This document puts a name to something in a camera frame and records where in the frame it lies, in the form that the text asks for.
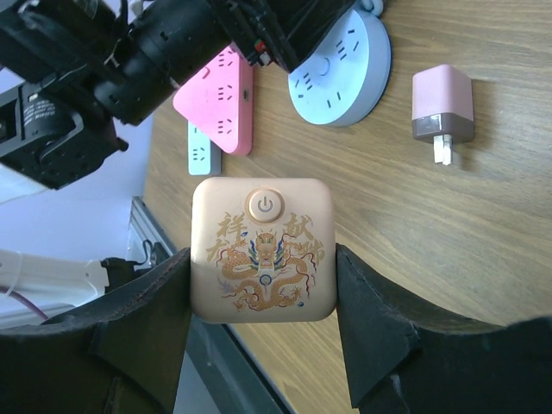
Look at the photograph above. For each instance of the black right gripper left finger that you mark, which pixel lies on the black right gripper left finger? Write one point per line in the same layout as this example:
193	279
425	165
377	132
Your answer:
121	353

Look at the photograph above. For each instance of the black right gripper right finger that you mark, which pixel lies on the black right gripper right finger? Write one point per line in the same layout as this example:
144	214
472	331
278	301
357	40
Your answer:
404	354

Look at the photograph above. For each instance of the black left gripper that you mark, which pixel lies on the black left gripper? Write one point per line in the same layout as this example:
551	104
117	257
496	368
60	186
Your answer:
172	40

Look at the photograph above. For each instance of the pink triangular power strip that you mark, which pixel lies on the pink triangular power strip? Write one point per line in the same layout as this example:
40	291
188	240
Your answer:
219	101

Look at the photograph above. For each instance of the white rectangular power strip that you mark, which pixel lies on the white rectangular power strip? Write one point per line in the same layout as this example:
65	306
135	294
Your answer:
204	156

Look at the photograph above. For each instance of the white round power strip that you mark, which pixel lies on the white round power strip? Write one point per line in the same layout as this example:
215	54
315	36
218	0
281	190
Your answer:
346	76

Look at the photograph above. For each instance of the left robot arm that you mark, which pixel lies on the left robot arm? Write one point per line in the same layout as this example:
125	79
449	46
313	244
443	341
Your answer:
84	67

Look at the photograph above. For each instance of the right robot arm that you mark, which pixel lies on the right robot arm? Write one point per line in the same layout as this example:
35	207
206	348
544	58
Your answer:
63	281

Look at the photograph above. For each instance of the small pink plug adapter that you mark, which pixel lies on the small pink plug adapter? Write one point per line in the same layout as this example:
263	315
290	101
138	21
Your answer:
442	110

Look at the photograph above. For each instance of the aluminium left rail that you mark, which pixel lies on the aluminium left rail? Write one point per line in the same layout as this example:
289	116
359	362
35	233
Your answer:
148	243

